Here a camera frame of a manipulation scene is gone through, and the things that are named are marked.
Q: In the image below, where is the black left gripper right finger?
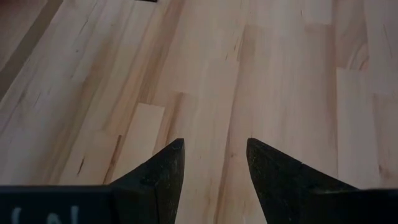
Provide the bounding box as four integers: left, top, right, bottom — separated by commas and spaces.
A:
246, 138, 358, 224

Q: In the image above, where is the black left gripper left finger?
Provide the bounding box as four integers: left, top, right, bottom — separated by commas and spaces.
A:
109, 138, 186, 224

